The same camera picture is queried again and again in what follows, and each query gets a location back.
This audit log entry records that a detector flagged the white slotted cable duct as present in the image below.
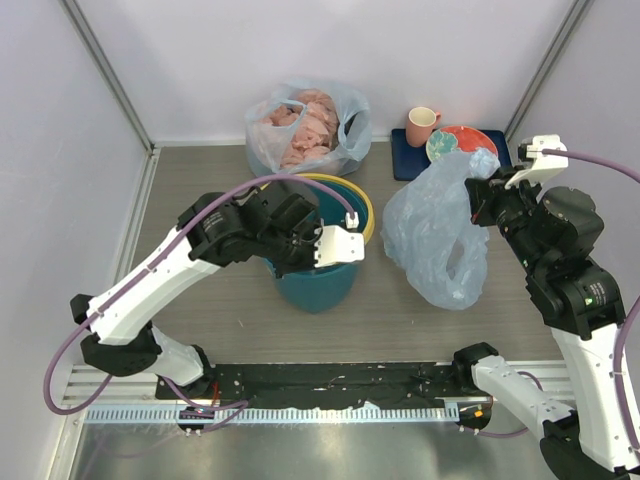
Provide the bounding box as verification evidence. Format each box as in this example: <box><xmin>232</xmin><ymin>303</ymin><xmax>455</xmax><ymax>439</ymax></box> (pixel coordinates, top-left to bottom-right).
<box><xmin>84</xmin><ymin>402</ymin><xmax>459</xmax><ymax>427</ymax></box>

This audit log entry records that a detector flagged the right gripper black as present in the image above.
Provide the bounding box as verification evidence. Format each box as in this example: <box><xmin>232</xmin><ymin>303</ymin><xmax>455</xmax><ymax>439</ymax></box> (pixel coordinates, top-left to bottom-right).
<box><xmin>465</xmin><ymin>163</ymin><xmax>548</xmax><ymax>273</ymax></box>

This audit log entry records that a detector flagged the pink ceramic mug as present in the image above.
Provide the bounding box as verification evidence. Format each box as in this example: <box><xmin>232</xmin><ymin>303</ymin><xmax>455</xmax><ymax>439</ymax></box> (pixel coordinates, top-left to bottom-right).
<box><xmin>405</xmin><ymin>107</ymin><xmax>441</xmax><ymax>148</ymax></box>

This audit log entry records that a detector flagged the red blue floral plate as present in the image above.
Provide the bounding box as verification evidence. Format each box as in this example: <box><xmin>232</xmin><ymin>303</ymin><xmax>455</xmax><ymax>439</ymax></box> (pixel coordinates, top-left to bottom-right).
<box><xmin>425</xmin><ymin>125</ymin><xmax>498</xmax><ymax>162</ymax></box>

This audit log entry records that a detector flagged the teal trash bin yellow rim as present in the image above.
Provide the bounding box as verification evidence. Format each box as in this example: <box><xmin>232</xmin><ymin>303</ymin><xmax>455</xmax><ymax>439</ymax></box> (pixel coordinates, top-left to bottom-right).
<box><xmin>264</xmin><ymin>173</ymin><xmax>376</xmax><ymax>314</ymax></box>

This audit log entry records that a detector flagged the aluminium frame rail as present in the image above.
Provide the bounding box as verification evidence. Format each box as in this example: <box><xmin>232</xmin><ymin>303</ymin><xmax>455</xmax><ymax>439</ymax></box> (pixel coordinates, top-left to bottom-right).
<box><xmin>60</xmin><ymin>360</ymin><xmax>575</xmax><ymax>407</ymax></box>

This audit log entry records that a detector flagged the light blue plastic bag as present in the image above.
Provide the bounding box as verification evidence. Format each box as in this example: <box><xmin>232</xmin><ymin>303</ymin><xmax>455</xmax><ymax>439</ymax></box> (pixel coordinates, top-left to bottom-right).
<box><xmin>381</xmin><ymin>148</ymin><xmax>500</xmax><ymax>310</ymax></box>

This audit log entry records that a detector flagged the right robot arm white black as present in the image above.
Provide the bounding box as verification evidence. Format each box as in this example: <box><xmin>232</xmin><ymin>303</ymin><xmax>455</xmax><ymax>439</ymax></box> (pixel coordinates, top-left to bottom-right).
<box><xmin>451</xmin><ymin>167</ymin><xmax>639</xmax><ymax>479</ymax></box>

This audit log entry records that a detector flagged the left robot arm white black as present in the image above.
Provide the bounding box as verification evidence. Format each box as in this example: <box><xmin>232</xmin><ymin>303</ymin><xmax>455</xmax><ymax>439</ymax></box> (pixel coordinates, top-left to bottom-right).
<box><xmin>71</xmin><ymin>182</ymin><xmax>321</xmax><ymax>399</ymax></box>

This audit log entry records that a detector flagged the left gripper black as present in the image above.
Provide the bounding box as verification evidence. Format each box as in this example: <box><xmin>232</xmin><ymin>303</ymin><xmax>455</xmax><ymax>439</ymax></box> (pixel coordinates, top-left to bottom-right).
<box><xmin>257</xmin><ymin>218</ymin><xmax>334</xmax><ymax>280</ymax></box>

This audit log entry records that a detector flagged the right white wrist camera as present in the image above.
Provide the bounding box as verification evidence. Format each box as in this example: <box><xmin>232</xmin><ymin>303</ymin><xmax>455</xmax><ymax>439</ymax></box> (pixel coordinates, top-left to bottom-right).
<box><xmin>505</xmin><ymin>134</ymin><xmax>569</xmax><ymax>189</ymax></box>

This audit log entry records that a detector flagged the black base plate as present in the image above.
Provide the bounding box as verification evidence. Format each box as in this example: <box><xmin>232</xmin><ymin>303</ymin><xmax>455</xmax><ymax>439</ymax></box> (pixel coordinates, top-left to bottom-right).
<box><xmin>148</xmin><ymin>362</ymin><xmax>488</xmax><ymax>410</ymax></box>

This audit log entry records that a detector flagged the plastic bag with pink trash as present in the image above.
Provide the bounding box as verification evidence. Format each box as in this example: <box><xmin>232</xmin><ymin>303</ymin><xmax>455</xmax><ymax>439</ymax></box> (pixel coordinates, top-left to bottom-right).
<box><xmin>244</xmin><ymin>78</ymin><xmax>372</xmax><ymax>176</ymax></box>

